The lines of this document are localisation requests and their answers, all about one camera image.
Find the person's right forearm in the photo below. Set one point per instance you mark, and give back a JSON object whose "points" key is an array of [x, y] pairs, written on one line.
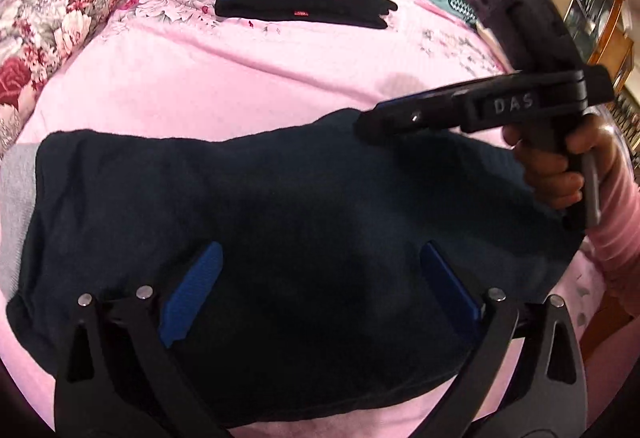
{"points": [[620, 228]]}

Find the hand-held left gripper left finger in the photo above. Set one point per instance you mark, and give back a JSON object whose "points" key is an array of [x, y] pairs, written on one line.
{"points": [[192, 288]]}

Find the person's right hand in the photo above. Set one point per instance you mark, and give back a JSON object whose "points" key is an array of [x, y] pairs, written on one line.
{"points": [[547, 173]]}

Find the wooden display shelf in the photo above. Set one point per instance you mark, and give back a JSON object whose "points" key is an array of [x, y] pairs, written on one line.
{"points": [[607, 48]]}

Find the pink floral bed sheet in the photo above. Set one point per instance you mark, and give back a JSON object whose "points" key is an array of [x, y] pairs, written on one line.
{"points": [[225, 68]]}

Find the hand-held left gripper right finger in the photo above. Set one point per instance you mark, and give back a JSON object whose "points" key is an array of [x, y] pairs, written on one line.
{"points": [[450, 288]]}

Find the red floral pillow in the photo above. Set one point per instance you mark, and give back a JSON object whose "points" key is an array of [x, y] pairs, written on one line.
{"points": [[55, 3]]}

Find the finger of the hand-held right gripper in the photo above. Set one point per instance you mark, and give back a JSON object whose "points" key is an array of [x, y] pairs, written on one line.
{"points": [[420, 97], [400, 124]]}

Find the folded black garment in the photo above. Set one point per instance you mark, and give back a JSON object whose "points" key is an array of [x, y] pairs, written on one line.
{"points": [[325, 9]]}

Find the dark navy pants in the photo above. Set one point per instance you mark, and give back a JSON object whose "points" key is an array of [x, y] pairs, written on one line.
{"points": [[300, 218]]}

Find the wooden bed frame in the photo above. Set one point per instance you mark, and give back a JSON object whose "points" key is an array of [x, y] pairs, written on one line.
{"points": [[602, 318]]}

